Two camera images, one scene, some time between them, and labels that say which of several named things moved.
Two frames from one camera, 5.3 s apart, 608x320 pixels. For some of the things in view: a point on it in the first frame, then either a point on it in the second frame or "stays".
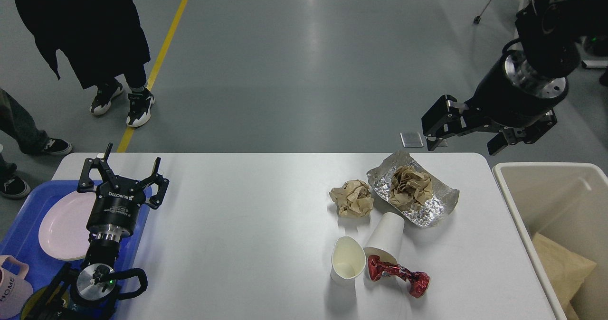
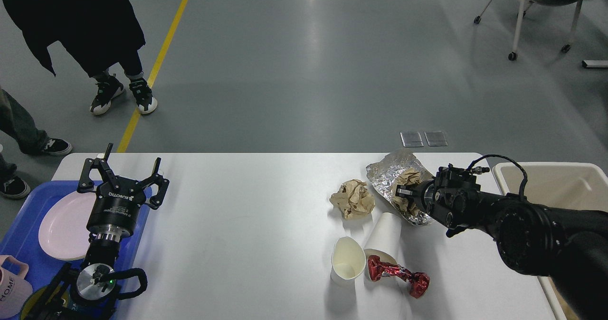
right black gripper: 508,93 → 430,200
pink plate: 62,232 stays
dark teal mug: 58,301 stays
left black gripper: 115,211 stays
